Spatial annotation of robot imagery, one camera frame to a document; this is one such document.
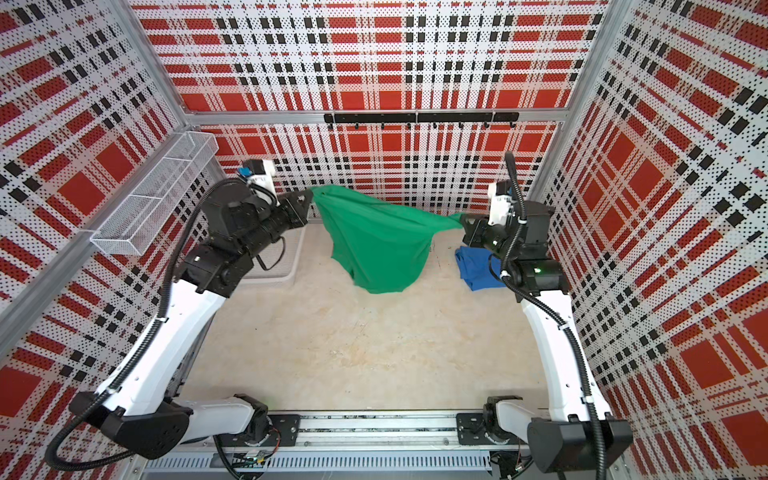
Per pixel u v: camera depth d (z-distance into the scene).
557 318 0.42
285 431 0.74
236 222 0.44
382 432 0.75
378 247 0.80
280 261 0.57
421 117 0.88
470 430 0.72
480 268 1.04
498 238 0.57
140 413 0.39
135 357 0.38
